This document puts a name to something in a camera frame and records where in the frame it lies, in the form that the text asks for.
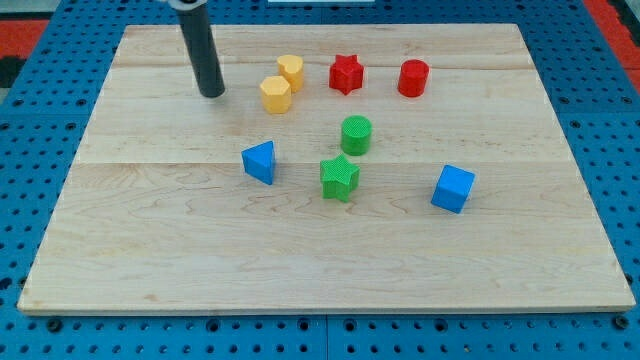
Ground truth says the blue triangle block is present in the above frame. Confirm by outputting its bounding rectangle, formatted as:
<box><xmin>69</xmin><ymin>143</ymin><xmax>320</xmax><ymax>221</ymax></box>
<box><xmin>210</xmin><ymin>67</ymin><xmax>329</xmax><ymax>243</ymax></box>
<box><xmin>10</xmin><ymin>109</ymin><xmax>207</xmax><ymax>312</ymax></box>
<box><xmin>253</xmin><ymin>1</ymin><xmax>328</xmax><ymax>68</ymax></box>
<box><xmin>241</xmin><ymin>141</ymin><xmax>276</xmax><ymax>185</ymax></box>

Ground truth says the yellow hexagon block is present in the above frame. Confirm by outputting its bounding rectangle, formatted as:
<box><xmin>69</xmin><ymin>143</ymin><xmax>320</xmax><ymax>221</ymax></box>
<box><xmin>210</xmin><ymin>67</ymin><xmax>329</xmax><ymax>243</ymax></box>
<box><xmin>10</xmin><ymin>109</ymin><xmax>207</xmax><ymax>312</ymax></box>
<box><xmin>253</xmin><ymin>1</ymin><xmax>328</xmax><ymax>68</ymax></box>
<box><xmin>260</xmin><ymin>75</ymin><xmax>292</xmax><ymax>114</ymax></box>

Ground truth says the green star block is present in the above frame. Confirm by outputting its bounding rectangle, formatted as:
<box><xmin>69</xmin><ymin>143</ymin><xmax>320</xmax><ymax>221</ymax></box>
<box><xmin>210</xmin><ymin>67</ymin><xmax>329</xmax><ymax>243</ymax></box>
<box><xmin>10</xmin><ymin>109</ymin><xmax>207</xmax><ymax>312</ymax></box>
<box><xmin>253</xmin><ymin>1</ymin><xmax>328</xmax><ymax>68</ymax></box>
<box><xmin>320</xmin><ymin>154</ymin><xmax>360</xmax><ymax>202</ymax></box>

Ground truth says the light wooden board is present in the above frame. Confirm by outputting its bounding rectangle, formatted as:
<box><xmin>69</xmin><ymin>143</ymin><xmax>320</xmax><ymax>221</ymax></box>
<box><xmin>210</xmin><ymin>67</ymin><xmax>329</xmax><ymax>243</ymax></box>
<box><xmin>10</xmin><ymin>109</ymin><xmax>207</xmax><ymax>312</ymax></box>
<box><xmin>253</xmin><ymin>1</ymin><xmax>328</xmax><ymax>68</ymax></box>
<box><xmin>18</xmin><ymin>24</ymin><xmax>635</xmax><ymax>316</ymax></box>

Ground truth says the green cylinder block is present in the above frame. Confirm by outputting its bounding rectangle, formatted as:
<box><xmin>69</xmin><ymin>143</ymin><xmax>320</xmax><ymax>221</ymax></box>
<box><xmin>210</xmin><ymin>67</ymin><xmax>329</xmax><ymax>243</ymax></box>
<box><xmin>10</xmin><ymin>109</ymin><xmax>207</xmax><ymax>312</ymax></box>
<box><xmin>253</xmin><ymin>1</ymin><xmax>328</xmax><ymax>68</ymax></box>
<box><xmin>341</xmin><ymin>115</ymin><xmax>372</xmax><ymax>156</ymax></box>

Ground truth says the red star block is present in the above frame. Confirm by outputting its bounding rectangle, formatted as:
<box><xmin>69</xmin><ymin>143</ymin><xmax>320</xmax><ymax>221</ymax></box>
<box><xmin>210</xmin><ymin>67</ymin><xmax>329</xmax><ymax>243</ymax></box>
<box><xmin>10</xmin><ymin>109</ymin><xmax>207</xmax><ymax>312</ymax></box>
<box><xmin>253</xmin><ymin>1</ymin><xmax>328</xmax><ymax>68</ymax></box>
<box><xmin>329</xmin><ymin>54</ymin><xmax>364</xmax><ymax>95</ymax></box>

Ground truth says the yellow heart block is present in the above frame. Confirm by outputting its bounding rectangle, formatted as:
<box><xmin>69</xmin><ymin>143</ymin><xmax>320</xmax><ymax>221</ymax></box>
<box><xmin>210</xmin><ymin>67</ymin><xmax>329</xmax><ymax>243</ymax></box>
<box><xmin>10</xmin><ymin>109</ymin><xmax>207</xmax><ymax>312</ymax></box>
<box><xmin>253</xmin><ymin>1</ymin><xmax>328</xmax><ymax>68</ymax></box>
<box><xmin>276</xmin><ymin>54</ymin><xmax>304</xmax><ymax>93</ymax></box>

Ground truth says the blue cube block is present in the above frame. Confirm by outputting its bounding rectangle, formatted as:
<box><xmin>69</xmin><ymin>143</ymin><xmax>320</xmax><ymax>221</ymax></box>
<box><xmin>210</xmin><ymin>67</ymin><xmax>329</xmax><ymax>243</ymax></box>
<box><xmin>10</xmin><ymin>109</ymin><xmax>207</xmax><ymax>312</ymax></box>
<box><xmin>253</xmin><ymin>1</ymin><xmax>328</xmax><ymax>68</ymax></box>
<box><xmin>431</xmin><ymin>165</ymin><xmax>475</xmax><ymax>214</ymax></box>

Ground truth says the red cylinder block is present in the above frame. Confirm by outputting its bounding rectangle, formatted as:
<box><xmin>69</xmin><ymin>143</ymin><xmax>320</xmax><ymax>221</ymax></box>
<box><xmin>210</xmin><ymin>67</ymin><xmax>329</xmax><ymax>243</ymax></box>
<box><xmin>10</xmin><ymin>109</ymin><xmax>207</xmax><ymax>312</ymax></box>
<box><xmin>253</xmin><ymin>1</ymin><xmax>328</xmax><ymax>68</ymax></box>
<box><xmin>397</xmin><ymin>59</ymin><xmax>430</xmax><ymax>98</ymax></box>

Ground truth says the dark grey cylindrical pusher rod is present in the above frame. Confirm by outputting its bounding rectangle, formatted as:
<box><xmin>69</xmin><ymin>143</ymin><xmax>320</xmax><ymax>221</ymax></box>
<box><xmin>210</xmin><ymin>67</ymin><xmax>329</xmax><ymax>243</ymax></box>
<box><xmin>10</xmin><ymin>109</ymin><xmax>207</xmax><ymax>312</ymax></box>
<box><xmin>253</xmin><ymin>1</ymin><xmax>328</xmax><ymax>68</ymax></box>
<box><xmin>175</xmin><ymin>3</ymin><xmax>225</xmax><ymax>98</ymax></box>

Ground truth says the silver rod mount collar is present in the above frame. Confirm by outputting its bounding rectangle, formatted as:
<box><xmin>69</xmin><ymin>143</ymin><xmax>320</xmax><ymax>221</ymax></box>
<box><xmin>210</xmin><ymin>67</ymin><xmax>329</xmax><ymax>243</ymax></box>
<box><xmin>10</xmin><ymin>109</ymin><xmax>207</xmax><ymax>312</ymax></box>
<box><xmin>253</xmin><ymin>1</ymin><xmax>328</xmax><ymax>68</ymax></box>
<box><xmin>167</xmin><ymin>0</ymin><xmax>207</xmax><ymax>11</ymax></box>

